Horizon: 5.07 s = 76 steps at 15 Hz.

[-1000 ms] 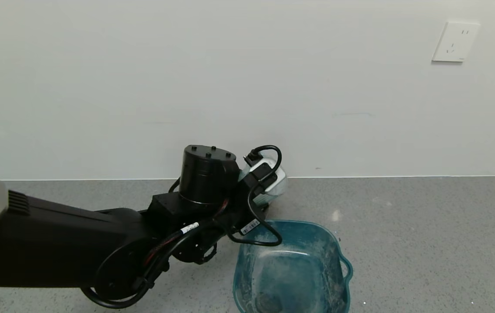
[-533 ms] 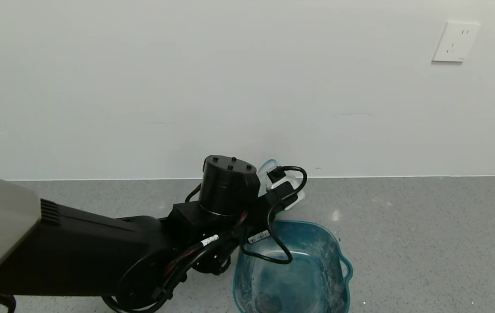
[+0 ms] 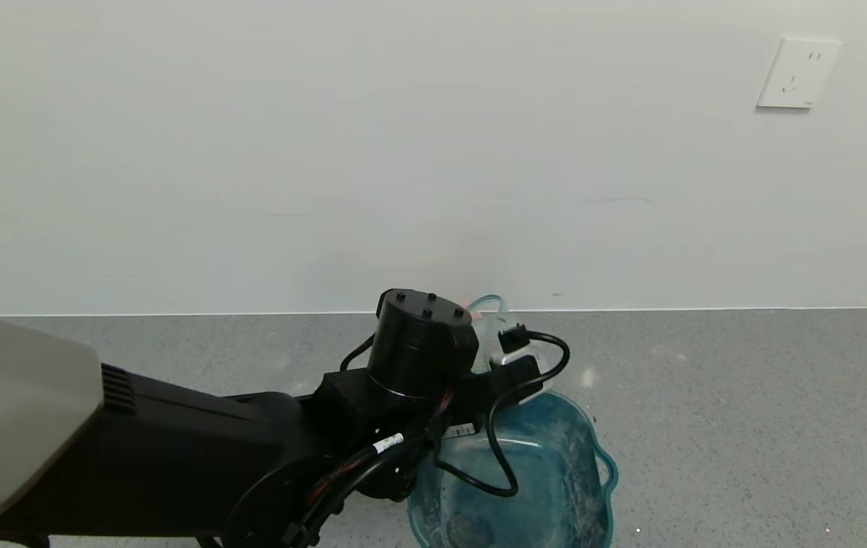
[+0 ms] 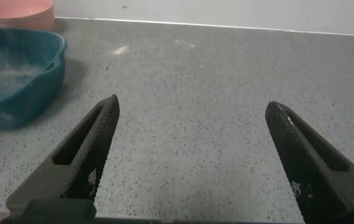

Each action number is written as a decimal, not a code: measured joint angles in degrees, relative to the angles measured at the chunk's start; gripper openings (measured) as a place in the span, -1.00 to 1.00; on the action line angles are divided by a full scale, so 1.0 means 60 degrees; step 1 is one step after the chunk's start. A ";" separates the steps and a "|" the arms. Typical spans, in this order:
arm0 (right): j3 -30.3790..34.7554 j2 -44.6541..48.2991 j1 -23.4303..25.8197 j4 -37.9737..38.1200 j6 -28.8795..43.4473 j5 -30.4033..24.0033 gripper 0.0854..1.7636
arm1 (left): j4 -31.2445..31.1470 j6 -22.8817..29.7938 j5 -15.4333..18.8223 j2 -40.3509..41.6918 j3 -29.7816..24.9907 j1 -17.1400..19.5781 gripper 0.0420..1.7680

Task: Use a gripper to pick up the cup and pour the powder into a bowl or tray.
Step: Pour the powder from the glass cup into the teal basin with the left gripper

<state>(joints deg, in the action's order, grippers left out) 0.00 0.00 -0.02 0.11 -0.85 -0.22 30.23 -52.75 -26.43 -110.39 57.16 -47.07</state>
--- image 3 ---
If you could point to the teal square plastic tray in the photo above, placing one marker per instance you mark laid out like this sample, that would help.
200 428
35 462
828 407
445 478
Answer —
555 457

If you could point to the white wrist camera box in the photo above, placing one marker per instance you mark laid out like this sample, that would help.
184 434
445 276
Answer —
511 358

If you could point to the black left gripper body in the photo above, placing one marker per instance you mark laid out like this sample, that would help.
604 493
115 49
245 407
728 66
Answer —
460 431

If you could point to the white wall socket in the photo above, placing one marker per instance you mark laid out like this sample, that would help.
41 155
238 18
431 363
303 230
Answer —
798 74

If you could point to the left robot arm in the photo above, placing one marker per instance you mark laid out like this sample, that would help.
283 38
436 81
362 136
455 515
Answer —
174 449

